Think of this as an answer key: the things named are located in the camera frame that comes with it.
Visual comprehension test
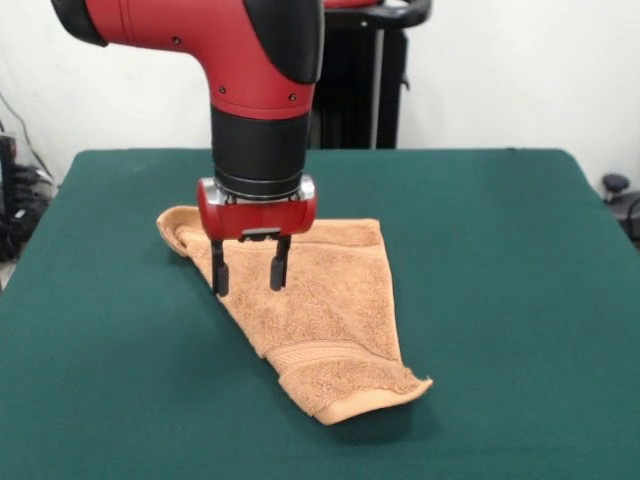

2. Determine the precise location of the dark green table cloth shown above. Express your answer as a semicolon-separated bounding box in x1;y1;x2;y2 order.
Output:
0;147;640;480

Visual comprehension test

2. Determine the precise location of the tan terry towel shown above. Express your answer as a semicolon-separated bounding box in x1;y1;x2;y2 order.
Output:
156;204;434;426

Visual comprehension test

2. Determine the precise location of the grey cable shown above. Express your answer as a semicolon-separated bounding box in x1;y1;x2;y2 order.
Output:
0;92;55;177

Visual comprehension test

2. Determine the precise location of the black equipment pile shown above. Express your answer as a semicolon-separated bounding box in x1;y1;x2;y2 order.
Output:
0;132;57;265

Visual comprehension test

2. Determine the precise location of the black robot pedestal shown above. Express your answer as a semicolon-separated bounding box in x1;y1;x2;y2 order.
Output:
308;0;432;151

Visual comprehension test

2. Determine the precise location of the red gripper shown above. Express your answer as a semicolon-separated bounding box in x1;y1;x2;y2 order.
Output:
195;174;318;297

